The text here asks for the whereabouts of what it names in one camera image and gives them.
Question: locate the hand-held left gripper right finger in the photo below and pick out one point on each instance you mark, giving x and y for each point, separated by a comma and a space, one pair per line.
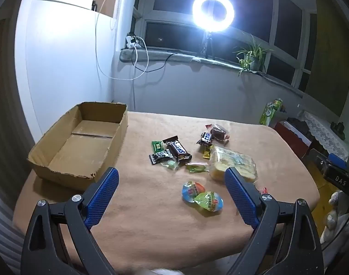
240, 196

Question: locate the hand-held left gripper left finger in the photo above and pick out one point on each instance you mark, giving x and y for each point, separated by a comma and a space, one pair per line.
103, 196

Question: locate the green jelly cup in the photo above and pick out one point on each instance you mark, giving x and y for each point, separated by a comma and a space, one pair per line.
210, 202

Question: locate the black light tripod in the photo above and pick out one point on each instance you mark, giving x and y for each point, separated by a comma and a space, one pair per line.
208, 38

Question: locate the light green candy packet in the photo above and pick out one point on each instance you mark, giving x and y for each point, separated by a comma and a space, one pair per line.
170, 165
197, 167

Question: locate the yellow candy packet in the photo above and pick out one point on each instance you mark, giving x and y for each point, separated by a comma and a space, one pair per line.
208, 152

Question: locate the red and blue jelly cup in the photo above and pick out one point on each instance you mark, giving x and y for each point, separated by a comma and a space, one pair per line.
191, 191

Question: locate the white lace cloth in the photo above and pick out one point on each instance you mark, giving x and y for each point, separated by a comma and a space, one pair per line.
320, 131

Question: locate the beige tablecloth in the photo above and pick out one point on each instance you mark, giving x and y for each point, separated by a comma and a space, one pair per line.
151, 220

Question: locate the bread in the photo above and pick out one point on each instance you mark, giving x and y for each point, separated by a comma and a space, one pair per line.
231, 164

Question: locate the white power strip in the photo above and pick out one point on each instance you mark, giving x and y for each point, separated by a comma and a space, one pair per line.
131, 41

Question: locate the grey foam sill cover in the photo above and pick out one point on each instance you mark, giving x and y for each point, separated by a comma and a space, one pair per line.
154, 56

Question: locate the white cabinet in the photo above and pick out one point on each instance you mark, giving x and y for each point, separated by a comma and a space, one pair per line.
62, 63

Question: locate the small red wrapper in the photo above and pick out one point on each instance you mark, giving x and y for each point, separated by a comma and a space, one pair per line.
263, 190

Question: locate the cardboard box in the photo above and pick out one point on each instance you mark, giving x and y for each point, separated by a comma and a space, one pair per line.
77, 149

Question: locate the green printed carton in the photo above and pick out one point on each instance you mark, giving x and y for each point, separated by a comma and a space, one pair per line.
270, 111

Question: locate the brown chocolate bar blue print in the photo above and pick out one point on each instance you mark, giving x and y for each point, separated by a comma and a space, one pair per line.
206, 138

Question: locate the black lettered box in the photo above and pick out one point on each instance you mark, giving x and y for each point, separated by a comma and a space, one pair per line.
340, 182

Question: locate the white figurine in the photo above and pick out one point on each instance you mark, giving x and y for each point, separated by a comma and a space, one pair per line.
333, 214

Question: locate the black and white candy packet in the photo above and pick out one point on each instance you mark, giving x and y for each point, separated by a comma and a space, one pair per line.
160, 157

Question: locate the potted spider plant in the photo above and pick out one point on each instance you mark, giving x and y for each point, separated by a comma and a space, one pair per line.
253, 60

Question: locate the blue item on black box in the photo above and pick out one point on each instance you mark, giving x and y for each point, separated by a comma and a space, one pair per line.
337, 160

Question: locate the brown cake in clear wrapper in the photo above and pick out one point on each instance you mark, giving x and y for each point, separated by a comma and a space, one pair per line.
218, 134

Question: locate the large brown chocolate bar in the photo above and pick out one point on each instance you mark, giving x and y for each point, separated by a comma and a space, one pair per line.
177, 149

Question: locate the small green candy packet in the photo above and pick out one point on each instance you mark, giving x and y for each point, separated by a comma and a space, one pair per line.
156, 146

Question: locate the red box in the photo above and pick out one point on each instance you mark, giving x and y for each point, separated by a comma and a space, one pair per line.
291, 140

